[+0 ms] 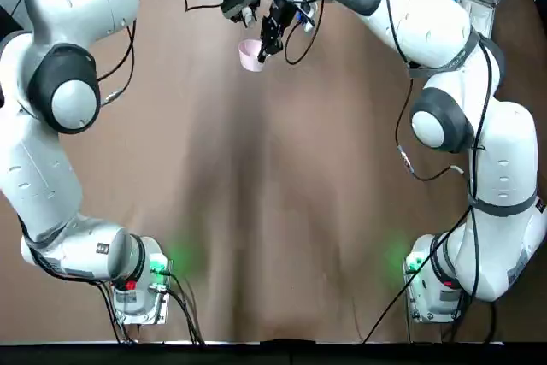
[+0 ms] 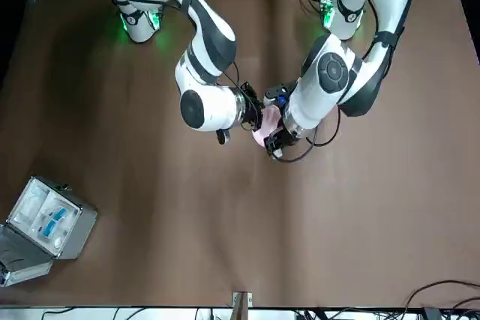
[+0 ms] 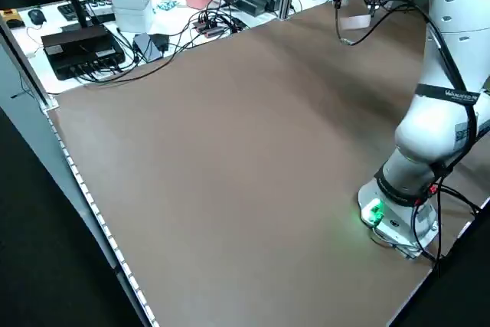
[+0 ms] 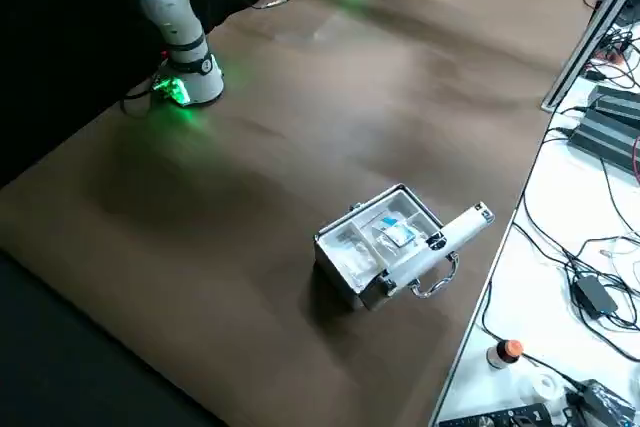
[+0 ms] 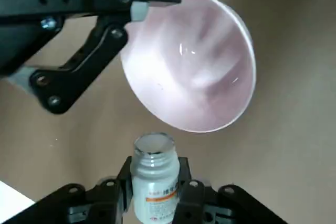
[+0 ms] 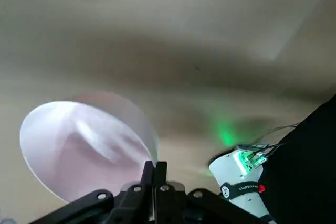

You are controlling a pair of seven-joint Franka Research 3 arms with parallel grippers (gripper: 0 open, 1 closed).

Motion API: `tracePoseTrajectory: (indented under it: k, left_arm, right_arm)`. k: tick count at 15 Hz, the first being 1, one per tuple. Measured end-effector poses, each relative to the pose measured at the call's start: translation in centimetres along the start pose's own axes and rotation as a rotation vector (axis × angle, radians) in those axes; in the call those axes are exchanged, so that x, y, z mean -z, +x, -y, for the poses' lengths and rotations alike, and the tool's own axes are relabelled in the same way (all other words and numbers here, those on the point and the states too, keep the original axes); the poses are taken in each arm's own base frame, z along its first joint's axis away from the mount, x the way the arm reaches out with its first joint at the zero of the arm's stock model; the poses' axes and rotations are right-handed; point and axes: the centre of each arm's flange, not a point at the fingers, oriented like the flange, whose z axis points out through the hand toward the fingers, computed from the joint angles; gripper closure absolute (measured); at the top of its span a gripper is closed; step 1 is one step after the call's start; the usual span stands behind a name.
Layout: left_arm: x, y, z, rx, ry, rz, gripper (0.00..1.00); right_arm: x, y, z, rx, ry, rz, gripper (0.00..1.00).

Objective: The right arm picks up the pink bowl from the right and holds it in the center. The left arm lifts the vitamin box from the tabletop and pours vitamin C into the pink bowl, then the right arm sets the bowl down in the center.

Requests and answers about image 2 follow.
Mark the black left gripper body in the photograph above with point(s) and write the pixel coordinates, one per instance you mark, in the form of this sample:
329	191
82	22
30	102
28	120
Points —
288	140

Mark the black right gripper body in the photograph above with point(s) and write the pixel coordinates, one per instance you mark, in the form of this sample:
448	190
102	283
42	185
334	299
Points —
252	107

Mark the pink bowl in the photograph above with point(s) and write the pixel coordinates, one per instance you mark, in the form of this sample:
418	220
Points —
269	121

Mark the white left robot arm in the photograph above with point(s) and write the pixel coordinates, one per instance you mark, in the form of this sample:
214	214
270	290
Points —
315	102

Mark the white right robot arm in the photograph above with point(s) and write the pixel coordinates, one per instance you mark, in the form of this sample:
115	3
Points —
210	106

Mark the silver aluminium case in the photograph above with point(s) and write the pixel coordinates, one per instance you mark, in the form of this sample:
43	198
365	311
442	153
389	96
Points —
80	237

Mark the blue white packet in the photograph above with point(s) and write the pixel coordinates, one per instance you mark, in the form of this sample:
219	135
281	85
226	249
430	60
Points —
59	215
50	228

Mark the small white round roll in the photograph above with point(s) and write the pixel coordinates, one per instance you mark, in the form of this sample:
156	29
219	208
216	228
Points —
58	243

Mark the clear plastic bag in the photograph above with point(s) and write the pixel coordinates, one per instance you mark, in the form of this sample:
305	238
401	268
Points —
30	204

